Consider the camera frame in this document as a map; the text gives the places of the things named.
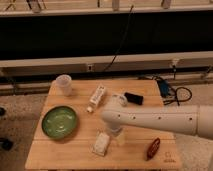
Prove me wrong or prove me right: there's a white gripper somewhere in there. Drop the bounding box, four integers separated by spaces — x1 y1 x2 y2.
106 127 125 146

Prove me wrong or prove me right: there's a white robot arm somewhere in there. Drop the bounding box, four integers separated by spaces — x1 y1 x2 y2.
101 94 213 140

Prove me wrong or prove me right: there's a brown red oblong object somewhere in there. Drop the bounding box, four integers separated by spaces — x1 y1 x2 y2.
146 138 160 160

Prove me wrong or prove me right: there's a blue power box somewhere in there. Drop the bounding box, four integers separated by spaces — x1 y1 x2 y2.
157 80 169 97

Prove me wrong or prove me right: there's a black floor cable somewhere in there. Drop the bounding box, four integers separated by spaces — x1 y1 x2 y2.
163 85 193 107

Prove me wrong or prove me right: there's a wooden folding table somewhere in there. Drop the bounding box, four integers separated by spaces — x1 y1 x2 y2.
25 80 181 170

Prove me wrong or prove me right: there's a green ceramic bowl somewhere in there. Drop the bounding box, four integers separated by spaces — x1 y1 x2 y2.
41 106 78 140

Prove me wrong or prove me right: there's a clear plastic cup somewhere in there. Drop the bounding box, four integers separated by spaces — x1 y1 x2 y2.
56 74 72 96

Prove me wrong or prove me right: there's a white small bottle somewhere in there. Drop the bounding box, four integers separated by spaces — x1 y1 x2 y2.
87 85 107 113

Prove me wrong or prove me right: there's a black hanging cable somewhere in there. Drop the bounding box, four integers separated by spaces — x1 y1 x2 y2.
102 4 135 72

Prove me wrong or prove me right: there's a white wall outlet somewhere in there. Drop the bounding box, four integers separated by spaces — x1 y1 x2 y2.
87 64 93 72

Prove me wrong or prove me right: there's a black rectangular block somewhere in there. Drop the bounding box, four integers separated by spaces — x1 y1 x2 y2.
124 92 143 105

